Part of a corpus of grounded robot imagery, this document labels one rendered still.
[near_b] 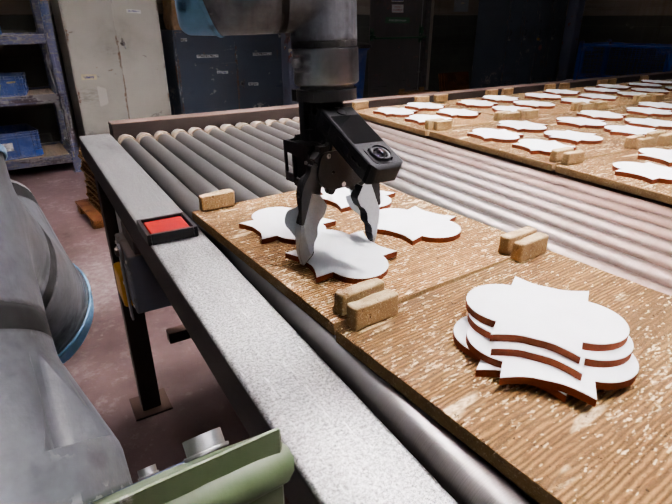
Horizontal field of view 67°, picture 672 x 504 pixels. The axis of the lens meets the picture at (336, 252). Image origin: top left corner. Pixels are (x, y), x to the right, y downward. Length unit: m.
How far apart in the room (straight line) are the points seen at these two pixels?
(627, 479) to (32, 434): 0.36
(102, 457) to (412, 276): 0.45
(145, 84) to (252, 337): 4.78
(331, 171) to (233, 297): 0.19
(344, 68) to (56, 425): 0.45
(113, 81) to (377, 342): 4.81
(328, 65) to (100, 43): 4.62
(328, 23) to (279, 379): 0.37
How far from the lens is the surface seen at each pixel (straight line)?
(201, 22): 0.57
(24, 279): 0.30
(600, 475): 0.43
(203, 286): 0.67
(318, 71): 0.59
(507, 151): 1.29
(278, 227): 0.75
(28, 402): 0.26
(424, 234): 0.73
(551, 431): 0.44
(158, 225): 0.84
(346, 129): 0.58
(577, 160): 1.23
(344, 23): 0.59
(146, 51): 5.25
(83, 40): 5.14
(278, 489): 0.17
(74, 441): 0.28
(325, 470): 0.42
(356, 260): 0.64
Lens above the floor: 1.22
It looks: 25 degrees down
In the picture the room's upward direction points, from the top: straight up
